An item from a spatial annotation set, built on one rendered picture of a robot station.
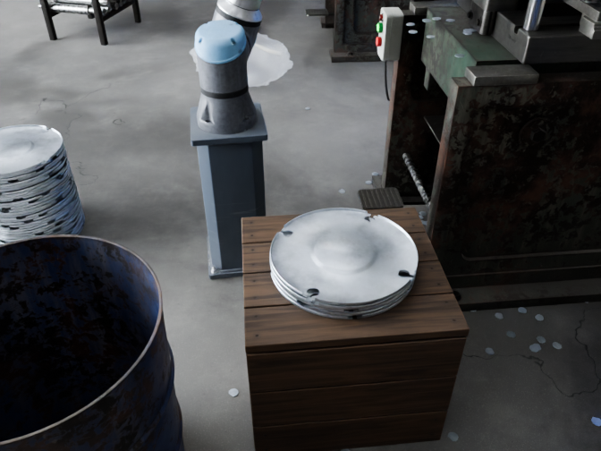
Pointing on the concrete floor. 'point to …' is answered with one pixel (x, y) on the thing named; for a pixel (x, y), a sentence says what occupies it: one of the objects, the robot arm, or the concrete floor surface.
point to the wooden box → (349, 355)
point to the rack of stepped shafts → (87, 12)
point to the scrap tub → (83, 349)
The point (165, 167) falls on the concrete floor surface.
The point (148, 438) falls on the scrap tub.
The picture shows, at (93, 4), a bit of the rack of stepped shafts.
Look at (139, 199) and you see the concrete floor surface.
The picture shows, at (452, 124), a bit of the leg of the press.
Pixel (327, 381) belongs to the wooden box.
